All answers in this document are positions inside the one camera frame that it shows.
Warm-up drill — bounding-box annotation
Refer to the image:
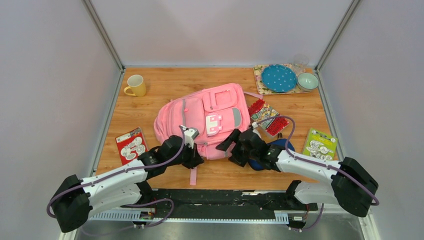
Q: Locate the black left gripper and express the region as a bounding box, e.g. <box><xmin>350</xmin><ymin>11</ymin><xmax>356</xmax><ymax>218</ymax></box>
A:
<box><xmin>166</xmin><ymin>140</ymin><xmax>205</xmax><ymax>170</ymax></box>

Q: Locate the pink student backpack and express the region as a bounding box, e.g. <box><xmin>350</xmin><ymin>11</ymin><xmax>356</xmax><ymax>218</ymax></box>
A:
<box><xmin>153</xmin><ymin>82</ymin><xmax>264</xmax><ymax>186</ymax></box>

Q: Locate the red comic book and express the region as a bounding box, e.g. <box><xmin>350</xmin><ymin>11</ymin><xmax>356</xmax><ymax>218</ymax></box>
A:
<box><xmin>115</xmin><ymin>127</ymin><xmax>148</xmax><ymax>165</ymax></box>

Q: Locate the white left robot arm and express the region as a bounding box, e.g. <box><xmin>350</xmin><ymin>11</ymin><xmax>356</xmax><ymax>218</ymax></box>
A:
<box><xmin>46</xmin><ymin>127</ymin><xmax>204</xmax><ymax>233</ymax></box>

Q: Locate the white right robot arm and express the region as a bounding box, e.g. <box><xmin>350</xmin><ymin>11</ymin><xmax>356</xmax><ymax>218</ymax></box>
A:
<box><xmin>216</xmin><ymin>129</ymin><xmax>379</xmax><ymax>218</ymax></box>

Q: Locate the blue glasses case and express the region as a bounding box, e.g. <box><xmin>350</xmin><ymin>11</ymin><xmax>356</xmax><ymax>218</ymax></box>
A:
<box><xmin>248</xmin><ymin>138</ymin><xmax>295</xmax><ymax>171</ymax></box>

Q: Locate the colourful red-edged book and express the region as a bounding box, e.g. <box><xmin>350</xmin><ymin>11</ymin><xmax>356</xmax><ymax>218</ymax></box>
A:
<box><xmin>248</xmin><ymin>99</ymin><xmax>290</xmax><ymax>137</ymax></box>

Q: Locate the floral placemat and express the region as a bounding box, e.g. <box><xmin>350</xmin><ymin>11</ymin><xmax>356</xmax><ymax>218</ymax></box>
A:
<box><xmin>253</xmin><ymin>63</ymin><xmax>315</xmax><ymax>95</ymax></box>

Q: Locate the blue polka dot plate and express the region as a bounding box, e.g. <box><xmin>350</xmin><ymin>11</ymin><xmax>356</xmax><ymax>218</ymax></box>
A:
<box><xmin>261</xmin><ymin>64</ymin><xmax>297</xmax><ymax>93</ymax></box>

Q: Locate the green comic book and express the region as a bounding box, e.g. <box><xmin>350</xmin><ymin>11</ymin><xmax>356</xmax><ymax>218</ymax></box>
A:
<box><xmin>302</xmin><ymin>128</ymin><xmax>338</xmax><ymax>161</ymax></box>

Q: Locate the yellow mug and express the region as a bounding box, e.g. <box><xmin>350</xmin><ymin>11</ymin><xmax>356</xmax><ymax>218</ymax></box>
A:
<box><xmin>123</xmin><ymin>74</ymin><xmax>147</xmax><ymax>97</ymax></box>

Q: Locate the pale green bowl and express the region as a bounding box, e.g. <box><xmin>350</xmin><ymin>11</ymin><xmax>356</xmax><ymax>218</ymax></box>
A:
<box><xmin>297</xmin><ymin>72</ymin><xmax>320</xmax><ymax>92</ymax></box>

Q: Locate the clear drinking glass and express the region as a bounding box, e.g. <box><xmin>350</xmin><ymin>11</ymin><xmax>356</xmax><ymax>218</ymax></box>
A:
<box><xmin>292</xmin><ymin>54</ymin><xmax>309</xmax><ymax>72</ymax></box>

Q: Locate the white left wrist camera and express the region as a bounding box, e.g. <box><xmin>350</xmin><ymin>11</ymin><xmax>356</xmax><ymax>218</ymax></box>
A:
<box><xmin>179</xmin><ymin>125</ymin><xmax>199</xmax><ymax>149</ymax></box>

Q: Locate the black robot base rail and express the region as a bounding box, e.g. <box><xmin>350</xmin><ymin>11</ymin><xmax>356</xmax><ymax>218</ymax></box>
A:
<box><xmin>136</xmin><ymin>188</ymin><xmax>318</xmax><ymax>220</ymax></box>

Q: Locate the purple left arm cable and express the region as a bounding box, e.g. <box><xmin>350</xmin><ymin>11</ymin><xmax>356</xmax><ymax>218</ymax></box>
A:
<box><xmin>46</xmin><ymin>125</ymin><xmax>186</xmax><ymax>233</ymax></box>

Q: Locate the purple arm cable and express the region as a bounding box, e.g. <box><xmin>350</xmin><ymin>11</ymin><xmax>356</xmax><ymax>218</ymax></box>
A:
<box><xmin>46</xmin><ymin>125</ymin><xmax>186</xmax><ymax>233</ymax></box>
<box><xmin>251</xmin><ymin>115</ymin><xmax>380</xmax><ymax>233</ymax></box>

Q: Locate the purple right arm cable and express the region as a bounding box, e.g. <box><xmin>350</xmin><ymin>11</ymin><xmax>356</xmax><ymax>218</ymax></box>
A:
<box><xmin>251</xmin><ymin>115</ymin><xmax>380</xmax><ymax>233</ymax></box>

